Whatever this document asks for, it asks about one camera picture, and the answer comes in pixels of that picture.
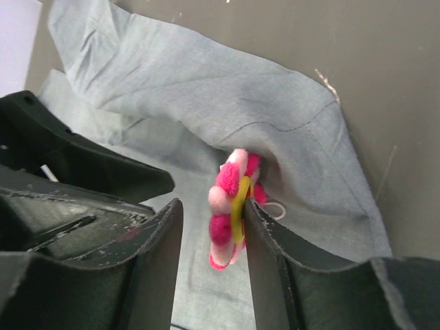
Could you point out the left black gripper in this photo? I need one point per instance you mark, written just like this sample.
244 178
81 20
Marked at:
62 193

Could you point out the grey button-up shirt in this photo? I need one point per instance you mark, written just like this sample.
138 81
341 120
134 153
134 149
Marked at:
174 99

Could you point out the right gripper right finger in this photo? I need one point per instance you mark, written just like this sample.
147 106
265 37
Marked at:
297 285

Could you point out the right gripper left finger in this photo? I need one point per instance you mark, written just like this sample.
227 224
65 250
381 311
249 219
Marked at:
128 283

